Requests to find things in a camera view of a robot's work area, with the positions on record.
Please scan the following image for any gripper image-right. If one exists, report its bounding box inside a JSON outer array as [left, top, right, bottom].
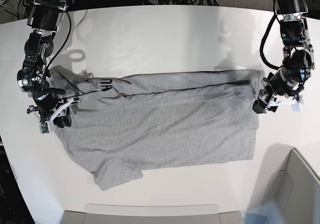
[[252, 70, 304, 114]]

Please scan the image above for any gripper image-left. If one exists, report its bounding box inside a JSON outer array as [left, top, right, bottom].
[[27, 88, 80, 128]]

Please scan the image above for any grey T-shirt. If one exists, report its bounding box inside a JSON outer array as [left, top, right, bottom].
[[51, 66, 265, 190]]

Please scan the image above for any beige bin at right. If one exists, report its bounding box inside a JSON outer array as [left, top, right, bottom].
[[265, 149, 320, 223]]

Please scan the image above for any beige bin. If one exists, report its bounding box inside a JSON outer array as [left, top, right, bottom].
[[60, 204, 244, 223], [265, 149, 320, 223]]

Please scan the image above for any beige bin at bottom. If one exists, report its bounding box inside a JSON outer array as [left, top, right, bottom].
[[60, 204, 244, 223]]

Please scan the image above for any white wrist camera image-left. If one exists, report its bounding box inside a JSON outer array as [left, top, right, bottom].
[[39, 121, 55, 134]]

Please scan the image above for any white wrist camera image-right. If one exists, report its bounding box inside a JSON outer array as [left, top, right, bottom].
[[291, 95, 304, 112]]

